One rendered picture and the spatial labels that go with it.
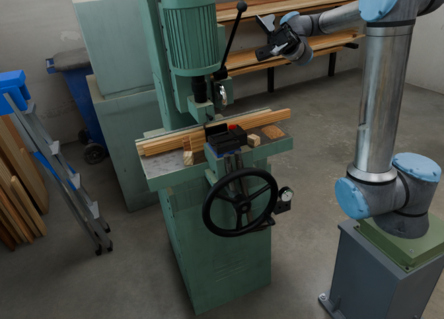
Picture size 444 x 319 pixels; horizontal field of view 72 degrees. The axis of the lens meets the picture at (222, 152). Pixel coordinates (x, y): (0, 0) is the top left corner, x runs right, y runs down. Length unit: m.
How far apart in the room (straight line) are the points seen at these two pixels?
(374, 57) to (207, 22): 0.52
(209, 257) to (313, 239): 0.83
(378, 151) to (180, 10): 0.74
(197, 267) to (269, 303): 0.49
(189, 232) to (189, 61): 0.69
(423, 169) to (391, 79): 0.37
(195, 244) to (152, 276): 0.65
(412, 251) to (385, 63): 0.66
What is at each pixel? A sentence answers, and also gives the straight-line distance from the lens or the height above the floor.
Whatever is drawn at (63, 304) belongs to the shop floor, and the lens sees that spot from 2.09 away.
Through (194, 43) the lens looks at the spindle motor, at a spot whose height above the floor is 1.31.
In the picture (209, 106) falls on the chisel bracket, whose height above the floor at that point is 1.06.
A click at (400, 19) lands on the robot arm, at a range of 0.94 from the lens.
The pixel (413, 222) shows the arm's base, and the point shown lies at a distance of 1.30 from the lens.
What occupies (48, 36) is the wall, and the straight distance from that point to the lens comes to 3.37.
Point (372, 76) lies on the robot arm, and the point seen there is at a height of 1.23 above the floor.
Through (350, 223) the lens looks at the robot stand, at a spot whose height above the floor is 0.55.
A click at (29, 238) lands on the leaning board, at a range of 2.51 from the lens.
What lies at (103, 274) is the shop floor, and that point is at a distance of 2.11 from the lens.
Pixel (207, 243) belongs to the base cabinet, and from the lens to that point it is 1.41.
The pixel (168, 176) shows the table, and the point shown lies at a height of 0.89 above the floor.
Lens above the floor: 1.53
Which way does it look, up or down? 32 degrees down
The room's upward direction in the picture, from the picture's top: 6 degrees counter-clockwise
